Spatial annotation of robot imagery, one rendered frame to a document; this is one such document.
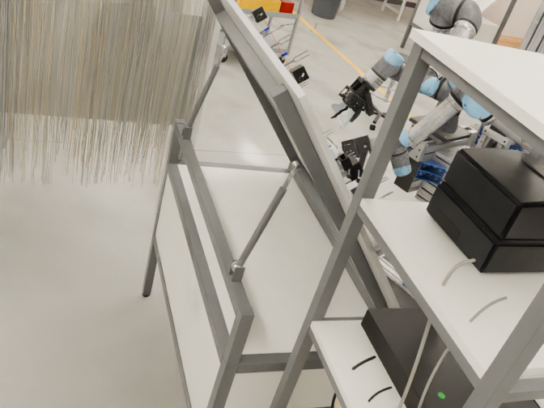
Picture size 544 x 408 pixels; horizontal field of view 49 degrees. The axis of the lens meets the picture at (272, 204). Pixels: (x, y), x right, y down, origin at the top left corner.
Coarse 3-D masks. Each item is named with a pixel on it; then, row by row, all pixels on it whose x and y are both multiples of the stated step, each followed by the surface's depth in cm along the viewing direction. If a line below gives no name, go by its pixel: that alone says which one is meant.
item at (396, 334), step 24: (384, 312) 159; (408, 312) 162; (384, 336) 151; (408, 336) 153; (432, 336) 156; (384, 360) 150; (408, 360) 146; (432, 360) 148; (456, 360) 150; (432, 384) 141; (456, 384) 143
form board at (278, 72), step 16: (224, 0) 191; (240, 16) 169; (256, 32) 158; (256, 48) 168; (272, 64) 146; (288, 80) 134; (304, 96) 128; (304, 112) 130; (320, 128) 134; (320, 144) 136; (336, 176) 143; (336, 192) 161; (368, 240) 159; (368, 256) 169; (384, 272) 168; (384, 288) 177
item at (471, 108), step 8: (464, 96) 227; (464, 104) 227; (472, 104) 225; (472, 112) 226; (480, 112) 225; (480, 120) 231; (488, 120) 228; (496, 120) 228; (496, 128) 233; (504, 128) 230; (512, 136) 231; (520, 144) 233; (528, 144) 231
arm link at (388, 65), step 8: (392, 48) 225; (384, 56) 225; (392, 56) 223; (400, 56) 223; (376, 64) 226; (384, 64) 224; (392, 64) 223; (400, 64) 225; (376, 72) 226; (384, 72) 225; (392, 72) 226; (384, 80) 227
